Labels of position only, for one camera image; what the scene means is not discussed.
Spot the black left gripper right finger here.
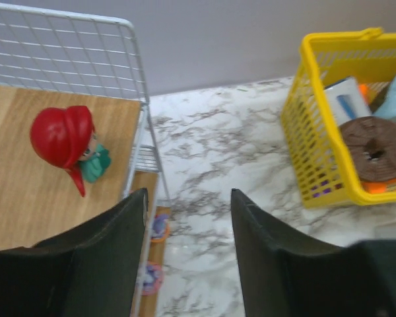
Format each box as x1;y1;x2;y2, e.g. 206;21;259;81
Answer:
230;189;396;316

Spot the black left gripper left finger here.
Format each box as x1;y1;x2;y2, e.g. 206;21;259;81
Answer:
0;188;149;316

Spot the purple bunny donut toy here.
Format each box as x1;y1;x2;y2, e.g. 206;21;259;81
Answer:
142;261;164;296

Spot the purple figure orange donut toy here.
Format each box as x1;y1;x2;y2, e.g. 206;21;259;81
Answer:
150;213;170;243

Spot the yellow plastic basket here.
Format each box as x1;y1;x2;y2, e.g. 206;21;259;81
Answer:
280;28;396;208

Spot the small red strawberry toy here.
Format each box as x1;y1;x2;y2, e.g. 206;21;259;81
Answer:
30;106;112;196

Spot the brown chocolate donut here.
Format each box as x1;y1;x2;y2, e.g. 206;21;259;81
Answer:
340;116;396;182

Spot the white tissue packet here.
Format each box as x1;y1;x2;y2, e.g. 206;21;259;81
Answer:
324;77;372;126

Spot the white wire wooden shelf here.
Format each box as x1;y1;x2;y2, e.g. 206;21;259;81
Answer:
0;3;164;316

